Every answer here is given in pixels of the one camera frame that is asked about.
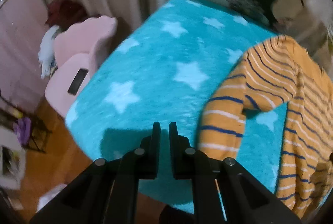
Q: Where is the orange striped knit sweater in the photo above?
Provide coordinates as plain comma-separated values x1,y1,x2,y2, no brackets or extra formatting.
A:
198,35,332,218

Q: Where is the white plastic bag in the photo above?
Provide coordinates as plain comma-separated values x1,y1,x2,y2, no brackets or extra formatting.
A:
36,183,67,212

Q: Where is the purple bag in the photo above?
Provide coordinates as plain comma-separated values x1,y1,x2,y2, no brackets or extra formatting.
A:
13,117,31,146

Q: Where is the black smartphone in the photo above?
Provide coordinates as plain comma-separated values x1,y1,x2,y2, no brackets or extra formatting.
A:
67,68,89,95

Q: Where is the turquoise star cartoon blanket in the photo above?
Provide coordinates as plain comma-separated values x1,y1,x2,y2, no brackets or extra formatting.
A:
65,0,275,212

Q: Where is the white fluffy garment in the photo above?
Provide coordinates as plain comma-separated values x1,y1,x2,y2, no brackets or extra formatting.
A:
38,25,62,79

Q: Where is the dark red cap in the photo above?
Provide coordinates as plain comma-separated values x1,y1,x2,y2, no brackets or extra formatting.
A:
45,0,88,30

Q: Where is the white crane print pillow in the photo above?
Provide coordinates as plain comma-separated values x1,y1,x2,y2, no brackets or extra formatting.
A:
226,0,278,30

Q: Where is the white floral pillow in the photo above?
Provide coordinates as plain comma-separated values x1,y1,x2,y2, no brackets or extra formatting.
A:
285,0,332,67

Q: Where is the black wire rack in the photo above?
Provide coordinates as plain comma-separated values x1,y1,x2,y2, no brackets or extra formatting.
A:
1,95,52,153

